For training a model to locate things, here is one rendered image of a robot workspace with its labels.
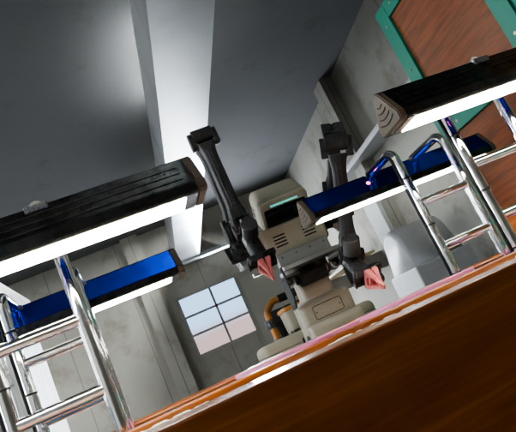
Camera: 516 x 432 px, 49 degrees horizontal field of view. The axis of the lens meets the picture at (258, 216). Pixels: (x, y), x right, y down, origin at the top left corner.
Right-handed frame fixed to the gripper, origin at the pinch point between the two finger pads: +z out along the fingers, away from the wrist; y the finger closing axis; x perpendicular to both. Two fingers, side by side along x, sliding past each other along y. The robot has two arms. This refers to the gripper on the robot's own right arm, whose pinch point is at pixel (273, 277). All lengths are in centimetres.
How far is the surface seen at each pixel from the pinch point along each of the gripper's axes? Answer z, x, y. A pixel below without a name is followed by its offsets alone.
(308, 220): 14.7, -40.4, 6.3
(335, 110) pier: -369, 279, 238
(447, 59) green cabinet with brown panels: -30, -37, 84
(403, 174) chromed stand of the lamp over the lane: 21, -52, 30
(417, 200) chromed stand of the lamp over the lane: 28, -49, 30
